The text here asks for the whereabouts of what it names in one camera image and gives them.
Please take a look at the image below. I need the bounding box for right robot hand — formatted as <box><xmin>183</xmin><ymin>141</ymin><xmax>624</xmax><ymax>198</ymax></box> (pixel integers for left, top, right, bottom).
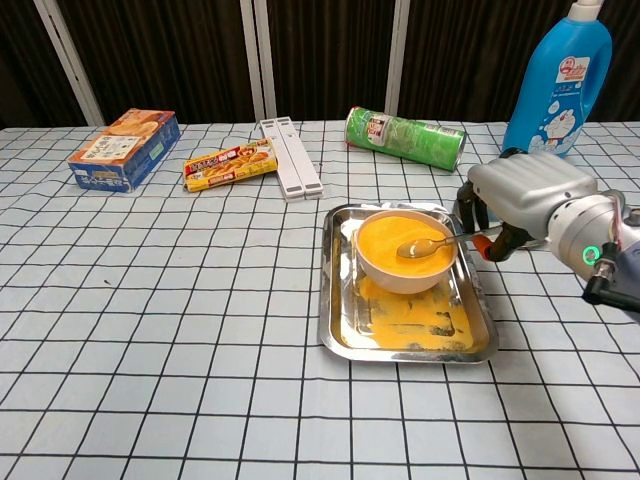
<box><xmin>454</xmin><ymin>148</ymin><xmax>599</xmax><ymax>264</ymax></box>

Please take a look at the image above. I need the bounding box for metal spoon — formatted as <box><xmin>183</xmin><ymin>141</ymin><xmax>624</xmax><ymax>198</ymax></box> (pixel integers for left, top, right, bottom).
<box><xmin>396</xmin><ymin>230</ymin><xmax>489</xmax><ymax>260</ymax></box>

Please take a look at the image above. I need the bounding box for beige round bowl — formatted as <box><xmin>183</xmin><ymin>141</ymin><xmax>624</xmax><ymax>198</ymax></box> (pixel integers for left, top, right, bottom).
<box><xmin>355</xmin><ymin>209</ymin><xmax>459</xmax><ymax>295</ymax></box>

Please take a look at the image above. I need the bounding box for rectangular steel tray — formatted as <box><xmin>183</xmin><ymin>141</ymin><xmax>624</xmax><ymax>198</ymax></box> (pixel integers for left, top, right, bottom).
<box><xmin>317</xmin><ymin>201</ymin><xmax>500</xmax><ymax>365</ymax></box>

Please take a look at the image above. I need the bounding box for round steel plate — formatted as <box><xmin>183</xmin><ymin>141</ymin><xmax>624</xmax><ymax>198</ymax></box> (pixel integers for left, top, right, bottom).
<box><xmin>453</xmin><ymin>197</ymin><xmax>549</xmax><ymax>250</ymax></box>

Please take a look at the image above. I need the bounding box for blue detergent bottle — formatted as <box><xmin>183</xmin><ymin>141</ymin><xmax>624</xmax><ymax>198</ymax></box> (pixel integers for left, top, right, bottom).
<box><xmin>501</xmin><ymin>0</ymin><xmax>614</xmax><ymax>160</ymax></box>

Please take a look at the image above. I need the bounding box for green chip can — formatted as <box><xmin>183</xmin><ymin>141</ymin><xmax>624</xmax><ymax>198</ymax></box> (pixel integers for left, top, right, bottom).
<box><xmin>344</xmin><ymin>105</ymin><xmax>468</xmax><ymax>173</ymax></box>

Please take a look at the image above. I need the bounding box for long white flat bar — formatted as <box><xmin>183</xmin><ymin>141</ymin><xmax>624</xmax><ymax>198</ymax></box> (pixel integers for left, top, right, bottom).
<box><xmin>259</xmin><ymin>118</ymin><xmax>307</xmax><ymax>202</ymax></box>
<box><xmin>273</xmin><ymin>116</ymin><xmax>325</xmax><ymax>200</ymax></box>

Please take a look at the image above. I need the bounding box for yellow curry box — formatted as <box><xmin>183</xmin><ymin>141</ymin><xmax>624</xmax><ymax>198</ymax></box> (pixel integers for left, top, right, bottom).
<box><xmin>183</xmin><ymin>137</ymin><xmax>280</xmax><ymax>194</ymax></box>

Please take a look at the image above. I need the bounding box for black grid white tablecloth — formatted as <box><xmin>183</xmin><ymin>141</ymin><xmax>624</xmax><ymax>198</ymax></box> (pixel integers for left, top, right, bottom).
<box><xmin>0</xmin><ymin>119</ymin><xmax>640</xmax><ymax>480</ymax></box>

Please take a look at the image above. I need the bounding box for orange and blue biscuit box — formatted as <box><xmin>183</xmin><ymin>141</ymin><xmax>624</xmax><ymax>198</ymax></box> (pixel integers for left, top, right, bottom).
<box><xmin>66</xmin><ymin>108</ymin><xmax>182</xmax><ymax>194</ymax></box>

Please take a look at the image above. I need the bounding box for thin cable on right arm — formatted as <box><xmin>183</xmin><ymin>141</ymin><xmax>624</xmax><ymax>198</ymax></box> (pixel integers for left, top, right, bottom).
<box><xmin>608</xmin><ymin>192</ymin><xmax>631</xmax><ymax>246</ymax></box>

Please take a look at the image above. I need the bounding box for dark folding screen white frame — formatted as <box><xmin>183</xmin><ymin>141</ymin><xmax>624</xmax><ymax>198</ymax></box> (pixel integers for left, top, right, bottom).
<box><xmin>0</xmin><ymin>0</ymin><xmax>640</xmax><ymax>130</ymax></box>

